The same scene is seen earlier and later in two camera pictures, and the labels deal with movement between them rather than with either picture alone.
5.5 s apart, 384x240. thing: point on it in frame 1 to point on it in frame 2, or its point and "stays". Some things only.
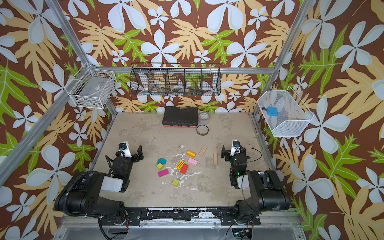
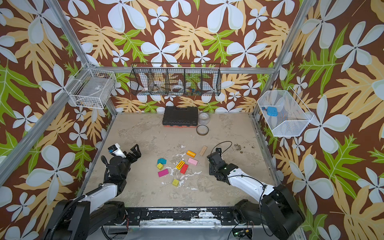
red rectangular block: [184, 168] stays
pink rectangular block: [193, 161] stays
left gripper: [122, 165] stays
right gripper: [233, 156] to [214, 162]
